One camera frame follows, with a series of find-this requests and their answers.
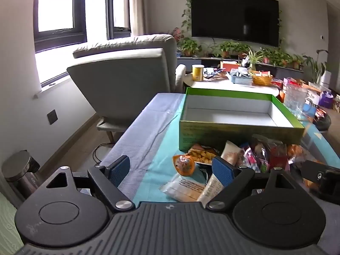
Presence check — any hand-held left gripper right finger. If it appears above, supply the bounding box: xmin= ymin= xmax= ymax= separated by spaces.
xmin=206 ymin=156 xmax=299 ymax=210

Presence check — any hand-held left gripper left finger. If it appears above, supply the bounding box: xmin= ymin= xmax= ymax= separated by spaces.
xmin=45 ymin=155 xmax=135 ymax=213

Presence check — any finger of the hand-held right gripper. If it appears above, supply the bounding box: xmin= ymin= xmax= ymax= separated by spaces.
xmin=300 ymin=160 xmax=340 ymax=183

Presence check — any yellow nut snack packet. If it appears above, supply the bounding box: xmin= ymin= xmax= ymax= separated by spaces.
xmin=187 ymin=144 xmax=220 ymax=165

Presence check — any green cardboard box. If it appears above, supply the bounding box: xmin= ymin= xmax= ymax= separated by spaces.
xmin=178 ymin=87 xmax=305 ymax=152

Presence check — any orange snack packet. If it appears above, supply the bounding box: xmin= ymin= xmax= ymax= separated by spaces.
xmin=173 ymin=154 xmax=196 ymax=176

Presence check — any pile of assorted snack packets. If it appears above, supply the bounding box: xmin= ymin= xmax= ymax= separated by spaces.
xmin=159 ymin=134 xmax=319 ymax=202

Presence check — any lilac table sheet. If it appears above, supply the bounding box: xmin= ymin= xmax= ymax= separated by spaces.
xmin=99 ymin=93 xmax=186 ymax=200

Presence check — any teal table sheet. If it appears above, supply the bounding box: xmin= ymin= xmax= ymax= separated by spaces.
xmin=133 ymin=106 xmax=340 ymax=208

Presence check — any purple gift bag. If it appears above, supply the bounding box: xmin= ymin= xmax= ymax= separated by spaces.
xmin=319 ymin=91 xmax=334 ymax=108

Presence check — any clear glass pitcher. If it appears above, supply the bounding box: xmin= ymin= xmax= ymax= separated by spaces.
xmin=283 ymin=84 xmax=310 ymax=119

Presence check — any round white coffee table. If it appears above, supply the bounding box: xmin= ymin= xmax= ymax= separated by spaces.
xmin=183 ymin=72 xmax=279 ymax=96

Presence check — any grey armchair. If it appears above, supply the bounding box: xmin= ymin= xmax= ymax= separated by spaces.
xmin=66 ymin=34 xmax=186 ymax=142

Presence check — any pile of boxes and bags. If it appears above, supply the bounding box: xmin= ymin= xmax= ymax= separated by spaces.
xmin=272 ymin=77 xmax=340 ymax=112

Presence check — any blue plastic tray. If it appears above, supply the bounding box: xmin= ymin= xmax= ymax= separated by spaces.
xmin=227 ymin=70 xmax=253 ymax=85

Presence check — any metal trash can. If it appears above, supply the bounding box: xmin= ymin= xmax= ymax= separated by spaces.
xmin=1 ymin=150 xmax=44 ymax=200

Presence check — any wicker basket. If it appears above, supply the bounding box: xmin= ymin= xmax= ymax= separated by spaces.
xmin=251 ymin=74 xmax=273 ymax=86

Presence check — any dark low television cabinet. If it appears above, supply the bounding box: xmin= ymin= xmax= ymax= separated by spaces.
xmin=177 ymin=56 xmax=305 ymax=80

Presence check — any yellow can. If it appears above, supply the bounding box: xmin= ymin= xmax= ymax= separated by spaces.
xmin=192 ymin=64 xmax=205 ymax=82

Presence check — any tall leafy plant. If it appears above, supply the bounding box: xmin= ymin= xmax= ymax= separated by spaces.
xmin=303 ymin=49 xmax=328 ymax=84

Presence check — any orange box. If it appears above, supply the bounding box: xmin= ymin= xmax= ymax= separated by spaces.
xmin=220 ymin=61 xmax=239 ymax=72

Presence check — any white window sill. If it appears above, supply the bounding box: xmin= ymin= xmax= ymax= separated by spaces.
xmin=33 ymin=69 xmax=71 ymax=99

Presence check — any spider plant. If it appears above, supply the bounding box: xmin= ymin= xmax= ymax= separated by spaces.
xmin=240 ymin=46 xmax=263 ymax=72

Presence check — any light green textured cloth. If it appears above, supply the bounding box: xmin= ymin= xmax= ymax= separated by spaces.
xmin=0 ymin=188 xmax=24 ymax=255

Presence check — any row of potted plants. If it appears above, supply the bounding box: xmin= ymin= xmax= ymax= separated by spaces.
xmin=177 ymin=37 xmax=305 ymax=69

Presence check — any narrow black-framed window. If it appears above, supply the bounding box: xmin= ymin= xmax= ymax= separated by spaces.
xmin=106 ymin=0 xmax=132 ymax=40

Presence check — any red ornament plant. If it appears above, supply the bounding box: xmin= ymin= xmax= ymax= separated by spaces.
xmin=169 ymin=27 xmax=185 ymax=41

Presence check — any wide black-framed window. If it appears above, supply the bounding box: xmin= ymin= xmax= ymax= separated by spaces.
xmin=33 ymin=0 xmax=88 ymax=54

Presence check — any beige curtain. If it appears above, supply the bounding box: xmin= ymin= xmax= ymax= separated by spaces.
xmin=129 ymin=0 xmax=146 ymax=36

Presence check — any black floor cable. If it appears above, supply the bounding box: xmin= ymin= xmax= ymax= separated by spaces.
xmin=92 ymin=142 xmax=115 ymax=164

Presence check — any black wall socket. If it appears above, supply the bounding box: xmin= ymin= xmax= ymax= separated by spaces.
xmin=47 ymin=109 xmax=58 ymax=125

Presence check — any black wall television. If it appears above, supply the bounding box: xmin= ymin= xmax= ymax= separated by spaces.
xmin=191 ymin=0 xmax=279 ymax=47

